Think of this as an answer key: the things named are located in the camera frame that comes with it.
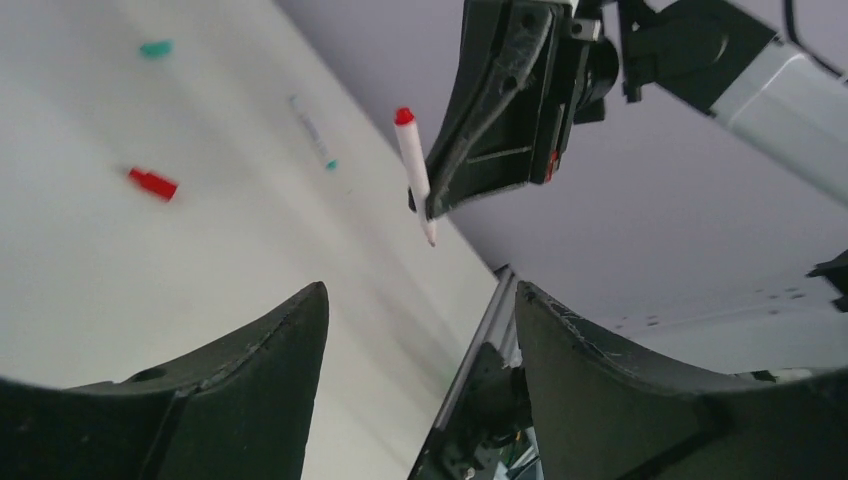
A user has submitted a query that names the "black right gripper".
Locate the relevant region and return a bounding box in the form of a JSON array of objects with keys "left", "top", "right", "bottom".
[{"left": 419, "top": 1, "right": 620, "bottom": 219}]

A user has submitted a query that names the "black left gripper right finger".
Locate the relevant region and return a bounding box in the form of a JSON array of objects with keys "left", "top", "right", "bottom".
[{"left": 514, "top": 281, "right": 847, "bottom": 479}]

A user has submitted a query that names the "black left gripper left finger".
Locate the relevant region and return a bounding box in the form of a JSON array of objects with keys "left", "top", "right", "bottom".
[{"left": 1, "top": 282, "right": 329, "bottom": 479}]

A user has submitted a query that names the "white pen red tip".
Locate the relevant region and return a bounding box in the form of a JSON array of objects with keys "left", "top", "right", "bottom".
[{"left": 394, "top": 107, "right": 437, "bottom": 247}]

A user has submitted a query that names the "red pen cap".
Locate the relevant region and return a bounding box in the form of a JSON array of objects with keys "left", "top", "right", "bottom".
[{"left": 127, "top": 167, "right": 179, "bottom": 202}]

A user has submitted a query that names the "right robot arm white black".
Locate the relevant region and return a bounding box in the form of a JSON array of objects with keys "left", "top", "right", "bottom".
[{"left": 409, "top": 1, "right": 847, "bottom": 219}]

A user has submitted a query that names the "white pen teal tip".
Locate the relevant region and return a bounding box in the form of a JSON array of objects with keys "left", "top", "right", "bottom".
[{"left": 288, "top": 95, "right": 338, "bottom": 171}]

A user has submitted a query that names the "teal pen cap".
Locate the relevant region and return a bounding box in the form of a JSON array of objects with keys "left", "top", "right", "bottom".
[{"left": 139, "top": 40, "right": 173, "bottom": 59}]

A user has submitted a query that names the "aluminium frame profile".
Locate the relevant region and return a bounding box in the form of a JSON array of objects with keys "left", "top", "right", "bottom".
[{"left": 432, "top": 265, "right": 520, "bottom": 431}]

